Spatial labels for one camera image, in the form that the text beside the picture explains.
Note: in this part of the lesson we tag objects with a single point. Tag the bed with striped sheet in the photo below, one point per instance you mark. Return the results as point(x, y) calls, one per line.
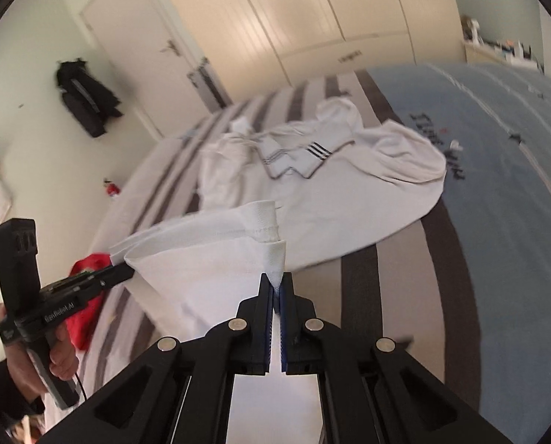
point(419, 310)

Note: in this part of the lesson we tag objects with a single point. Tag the black jacket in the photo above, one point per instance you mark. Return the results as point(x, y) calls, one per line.
point(86, 101)

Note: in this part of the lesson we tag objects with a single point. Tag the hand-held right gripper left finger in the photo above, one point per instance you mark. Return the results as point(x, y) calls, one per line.
point(265, 333)

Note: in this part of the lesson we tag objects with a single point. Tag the person's left forearm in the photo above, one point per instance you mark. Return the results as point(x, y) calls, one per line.
point(2, 393)

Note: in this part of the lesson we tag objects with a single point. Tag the cream wardrobe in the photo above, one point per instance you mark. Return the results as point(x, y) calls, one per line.
point(303, 14)

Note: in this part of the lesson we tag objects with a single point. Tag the white desk lamp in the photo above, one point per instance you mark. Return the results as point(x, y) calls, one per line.
point(472, 30)

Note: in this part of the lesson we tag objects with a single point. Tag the white nightstand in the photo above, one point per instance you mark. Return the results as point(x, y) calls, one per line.
point(502, 58)

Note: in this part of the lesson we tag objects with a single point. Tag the white door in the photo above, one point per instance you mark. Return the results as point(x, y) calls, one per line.
point(141, 41)

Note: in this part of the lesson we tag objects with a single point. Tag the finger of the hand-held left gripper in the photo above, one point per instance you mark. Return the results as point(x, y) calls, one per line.
point(113, 275)

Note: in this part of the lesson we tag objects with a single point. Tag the person's left hand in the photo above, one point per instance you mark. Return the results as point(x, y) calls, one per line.
point(63, 356)

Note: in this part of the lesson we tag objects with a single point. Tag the red shirt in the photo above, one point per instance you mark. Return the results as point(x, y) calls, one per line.
point(88, 319)

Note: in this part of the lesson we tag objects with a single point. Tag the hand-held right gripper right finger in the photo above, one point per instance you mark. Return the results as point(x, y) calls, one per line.
point(285, 333)

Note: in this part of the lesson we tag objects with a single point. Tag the red fire extinguisher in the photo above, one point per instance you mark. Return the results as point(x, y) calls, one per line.
point(111, 188)

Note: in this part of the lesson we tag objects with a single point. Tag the silver suitcase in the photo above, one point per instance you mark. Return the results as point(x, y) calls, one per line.
point(208, 85)

